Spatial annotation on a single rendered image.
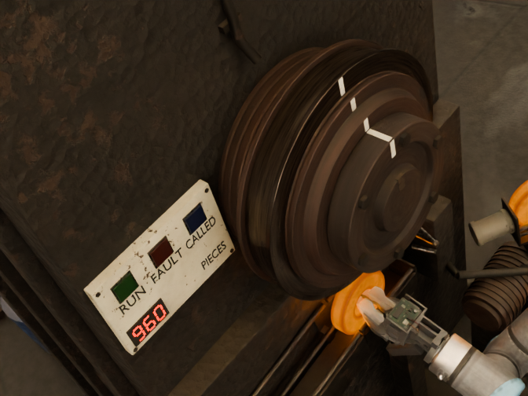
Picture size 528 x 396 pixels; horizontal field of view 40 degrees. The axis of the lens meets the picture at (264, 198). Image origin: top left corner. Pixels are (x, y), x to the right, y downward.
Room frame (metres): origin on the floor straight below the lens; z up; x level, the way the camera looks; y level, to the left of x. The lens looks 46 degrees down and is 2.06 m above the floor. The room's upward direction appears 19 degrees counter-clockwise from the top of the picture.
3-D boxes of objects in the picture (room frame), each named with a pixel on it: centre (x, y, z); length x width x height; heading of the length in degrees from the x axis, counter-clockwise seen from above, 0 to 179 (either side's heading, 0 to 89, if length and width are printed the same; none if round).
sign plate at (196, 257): (0.80, 0.19, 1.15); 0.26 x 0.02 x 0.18; 125
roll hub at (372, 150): (0.83, -0.21, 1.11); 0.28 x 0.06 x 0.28; 125
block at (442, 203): (1.05, -0.34, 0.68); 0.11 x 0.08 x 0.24; 35
